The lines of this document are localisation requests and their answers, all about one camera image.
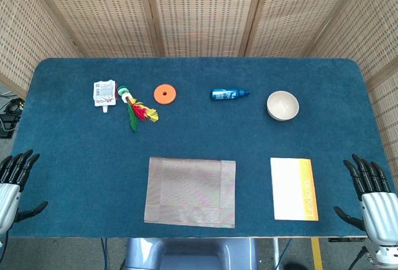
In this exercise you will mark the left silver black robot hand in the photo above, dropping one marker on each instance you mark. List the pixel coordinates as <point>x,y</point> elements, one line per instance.
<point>8,201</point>

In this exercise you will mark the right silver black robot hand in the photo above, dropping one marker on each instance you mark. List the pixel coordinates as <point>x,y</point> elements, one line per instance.
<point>381,214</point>

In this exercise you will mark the grey woven placemat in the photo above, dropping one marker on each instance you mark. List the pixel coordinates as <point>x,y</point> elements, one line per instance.
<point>189,192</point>

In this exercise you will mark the beige bowl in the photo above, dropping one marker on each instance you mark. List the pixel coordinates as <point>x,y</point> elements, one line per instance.
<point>282,105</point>

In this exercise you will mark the blue felt table cover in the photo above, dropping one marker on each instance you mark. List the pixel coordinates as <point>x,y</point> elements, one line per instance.
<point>77,173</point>

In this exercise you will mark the black equipment on floor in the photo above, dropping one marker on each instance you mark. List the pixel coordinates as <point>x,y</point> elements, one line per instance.
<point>9,111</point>

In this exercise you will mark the white orange book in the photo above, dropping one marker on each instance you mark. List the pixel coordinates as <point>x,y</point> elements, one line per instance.
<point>287,189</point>

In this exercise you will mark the white table leg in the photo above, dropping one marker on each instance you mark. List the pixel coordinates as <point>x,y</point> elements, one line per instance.
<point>275,251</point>

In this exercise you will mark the white spouted food pouch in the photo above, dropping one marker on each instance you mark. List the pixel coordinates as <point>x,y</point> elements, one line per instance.
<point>104,94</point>

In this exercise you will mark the colourful feather shuttlecock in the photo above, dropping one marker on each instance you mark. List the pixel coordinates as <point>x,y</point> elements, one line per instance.
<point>140,111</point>

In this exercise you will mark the woven folding screen panel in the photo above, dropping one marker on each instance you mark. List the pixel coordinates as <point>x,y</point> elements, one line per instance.
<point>93,12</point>
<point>25,33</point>
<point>202,12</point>
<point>295,12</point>
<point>373,33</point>

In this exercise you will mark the grey-blue robot torso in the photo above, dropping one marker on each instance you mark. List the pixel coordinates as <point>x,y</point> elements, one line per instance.
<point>186,260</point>

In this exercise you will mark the orange disc with hole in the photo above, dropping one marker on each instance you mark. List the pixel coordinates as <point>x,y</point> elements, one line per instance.
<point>164,95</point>

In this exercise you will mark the blue spray bottle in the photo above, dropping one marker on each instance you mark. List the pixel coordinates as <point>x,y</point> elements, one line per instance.
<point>225,94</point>

